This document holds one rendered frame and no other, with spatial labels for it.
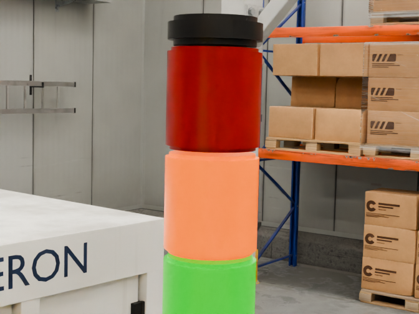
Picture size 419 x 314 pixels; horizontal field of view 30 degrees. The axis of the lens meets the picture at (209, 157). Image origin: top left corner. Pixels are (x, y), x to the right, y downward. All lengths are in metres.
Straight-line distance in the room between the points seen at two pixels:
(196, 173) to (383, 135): 7.98
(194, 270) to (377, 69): 8.02
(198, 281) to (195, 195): 0.04
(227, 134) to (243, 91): 0.02
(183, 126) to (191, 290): 0.08
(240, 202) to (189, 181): 0.03
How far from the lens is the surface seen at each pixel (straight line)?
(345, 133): 8.59
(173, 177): 0.39
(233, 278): 0.40
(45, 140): 10.50
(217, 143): 0.38
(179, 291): 0.40
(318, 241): 10.24
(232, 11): 2.99
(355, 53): 8.55
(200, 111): 0.38
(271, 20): 2.91
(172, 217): 0.40
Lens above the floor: 2.30
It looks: 5 degrees down
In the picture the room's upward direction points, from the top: 1 degrees clockwise
